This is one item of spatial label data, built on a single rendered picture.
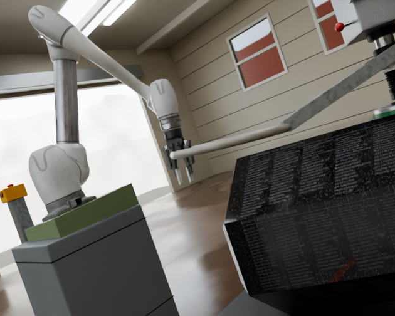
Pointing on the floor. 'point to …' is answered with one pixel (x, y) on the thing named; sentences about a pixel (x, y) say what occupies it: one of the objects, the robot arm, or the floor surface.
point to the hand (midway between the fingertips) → (184, 175)
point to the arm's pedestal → (97, 271)
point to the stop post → (18, 209)
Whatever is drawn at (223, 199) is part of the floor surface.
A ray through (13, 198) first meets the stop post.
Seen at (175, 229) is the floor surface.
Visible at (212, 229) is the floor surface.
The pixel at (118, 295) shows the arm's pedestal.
